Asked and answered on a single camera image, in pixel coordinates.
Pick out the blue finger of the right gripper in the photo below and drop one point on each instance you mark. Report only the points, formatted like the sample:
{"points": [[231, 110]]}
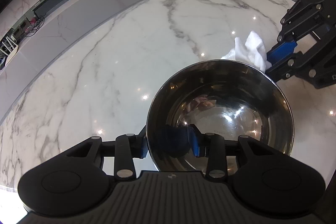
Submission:
{"points": [[280, 51]]}

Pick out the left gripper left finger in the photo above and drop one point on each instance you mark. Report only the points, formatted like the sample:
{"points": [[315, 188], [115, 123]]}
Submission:
{"points": [[127, 148]]}

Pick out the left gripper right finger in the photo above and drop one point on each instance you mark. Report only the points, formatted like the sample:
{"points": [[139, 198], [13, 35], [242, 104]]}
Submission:
{"points": [[211, 146]]}

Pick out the white paper towel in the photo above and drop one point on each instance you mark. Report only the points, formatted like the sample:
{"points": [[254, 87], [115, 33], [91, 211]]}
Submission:
{"points": [[251, 52]]}

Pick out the blue steel bowl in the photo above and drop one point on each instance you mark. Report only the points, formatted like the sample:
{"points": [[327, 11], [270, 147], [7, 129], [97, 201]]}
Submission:
{"points": [[223, 97]]}

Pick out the white wifi router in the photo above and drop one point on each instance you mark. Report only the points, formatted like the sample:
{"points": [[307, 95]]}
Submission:
{"points": [[9, 48]]}

